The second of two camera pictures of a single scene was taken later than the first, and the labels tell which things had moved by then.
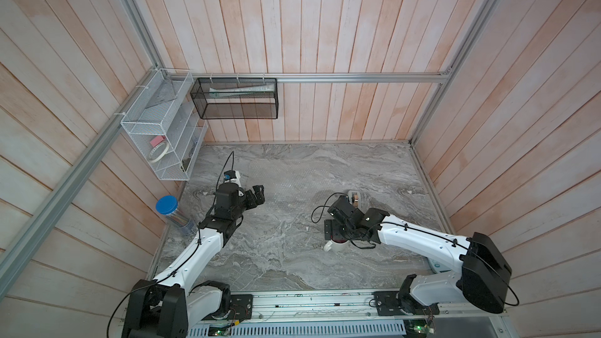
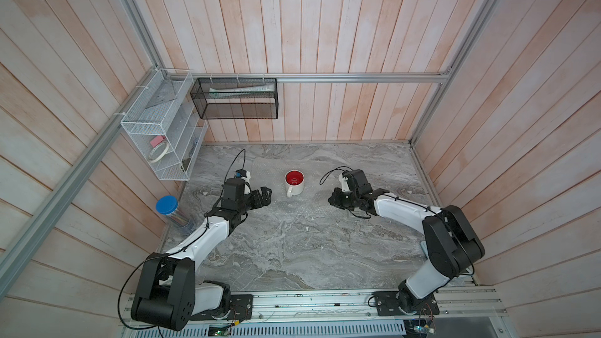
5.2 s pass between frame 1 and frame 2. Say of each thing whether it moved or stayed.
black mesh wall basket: stayed
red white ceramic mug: moved
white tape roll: stayed
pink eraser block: stayed
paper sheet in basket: stayed
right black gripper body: moved
